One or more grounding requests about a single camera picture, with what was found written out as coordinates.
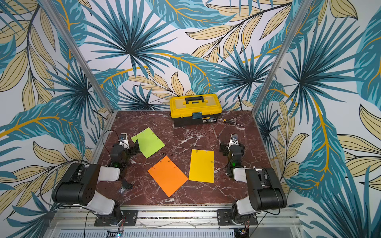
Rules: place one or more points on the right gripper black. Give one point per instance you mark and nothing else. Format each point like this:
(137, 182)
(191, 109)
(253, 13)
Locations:
(224, 148)

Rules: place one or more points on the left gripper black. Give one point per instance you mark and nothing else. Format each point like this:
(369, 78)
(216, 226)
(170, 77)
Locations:
(133, 151)

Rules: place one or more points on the yellow paper sheet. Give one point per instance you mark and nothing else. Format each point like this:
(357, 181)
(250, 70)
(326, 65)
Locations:
(202, 166)

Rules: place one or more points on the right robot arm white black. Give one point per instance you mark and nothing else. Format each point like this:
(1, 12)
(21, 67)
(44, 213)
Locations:
(264, 189)

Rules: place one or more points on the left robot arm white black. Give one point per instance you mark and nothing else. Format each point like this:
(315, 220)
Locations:
(78, 185)

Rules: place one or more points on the green paper sheet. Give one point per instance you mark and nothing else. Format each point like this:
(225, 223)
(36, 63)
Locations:
(148, 141)

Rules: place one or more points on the small screwdriver yellow black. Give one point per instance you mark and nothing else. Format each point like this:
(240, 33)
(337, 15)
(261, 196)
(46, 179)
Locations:
(229, 122)

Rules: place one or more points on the small black clip object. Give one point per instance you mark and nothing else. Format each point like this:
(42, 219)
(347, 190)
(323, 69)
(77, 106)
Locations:
(125, 186)

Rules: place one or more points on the orange paper sheet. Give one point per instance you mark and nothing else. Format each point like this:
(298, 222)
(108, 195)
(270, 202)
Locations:
(168, 176)

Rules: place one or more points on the yellow black toolbox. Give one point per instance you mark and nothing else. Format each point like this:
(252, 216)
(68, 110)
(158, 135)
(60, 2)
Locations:
(195, 110)

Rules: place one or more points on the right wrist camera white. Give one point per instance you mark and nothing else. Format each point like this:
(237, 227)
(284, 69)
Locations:
(234, 139)

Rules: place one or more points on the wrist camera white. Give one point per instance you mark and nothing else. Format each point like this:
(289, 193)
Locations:
(123, 140)
(234, 139)

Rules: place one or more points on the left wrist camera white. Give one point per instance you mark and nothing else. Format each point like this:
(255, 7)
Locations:
(123, 140)

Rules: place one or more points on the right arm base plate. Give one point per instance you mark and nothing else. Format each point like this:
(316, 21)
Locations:
(230, 217)

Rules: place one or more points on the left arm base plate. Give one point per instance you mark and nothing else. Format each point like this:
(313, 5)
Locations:
(125, 218)

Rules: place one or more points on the aluminium frame rail front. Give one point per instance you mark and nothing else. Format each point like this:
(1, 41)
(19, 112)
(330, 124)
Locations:
(176, 221)

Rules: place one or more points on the left aluminium corner post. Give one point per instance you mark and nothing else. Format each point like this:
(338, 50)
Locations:
(57, 20)

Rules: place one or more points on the aluminium corner post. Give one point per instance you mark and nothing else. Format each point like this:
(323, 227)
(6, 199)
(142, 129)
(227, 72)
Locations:
(57, 20)
(297, 21)

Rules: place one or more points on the right aluminium corner post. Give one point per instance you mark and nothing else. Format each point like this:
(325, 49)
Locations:
(297, 21)

